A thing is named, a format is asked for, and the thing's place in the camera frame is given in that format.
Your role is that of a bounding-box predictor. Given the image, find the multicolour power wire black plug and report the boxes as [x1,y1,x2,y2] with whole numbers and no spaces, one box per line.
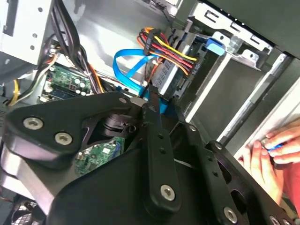
[136,27,203,76]

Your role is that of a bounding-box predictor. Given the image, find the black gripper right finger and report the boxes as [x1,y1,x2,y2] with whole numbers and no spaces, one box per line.
[172,100,294,225]

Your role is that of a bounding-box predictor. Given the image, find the bare person hand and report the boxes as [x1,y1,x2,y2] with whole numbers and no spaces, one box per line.
[238,140,285,206]
[266,118,300,165]

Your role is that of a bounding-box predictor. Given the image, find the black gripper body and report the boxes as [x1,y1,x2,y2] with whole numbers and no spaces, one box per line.
[45,144,222,225]

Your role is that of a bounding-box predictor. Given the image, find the blue data wire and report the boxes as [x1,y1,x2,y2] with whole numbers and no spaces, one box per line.
[113,48,157,98]

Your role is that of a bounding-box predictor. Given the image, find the hard disk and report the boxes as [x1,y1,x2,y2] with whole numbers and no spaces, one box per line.
[140,30,226,117]

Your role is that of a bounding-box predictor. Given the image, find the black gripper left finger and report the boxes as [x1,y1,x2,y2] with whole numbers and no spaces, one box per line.
[0,84,183,214]

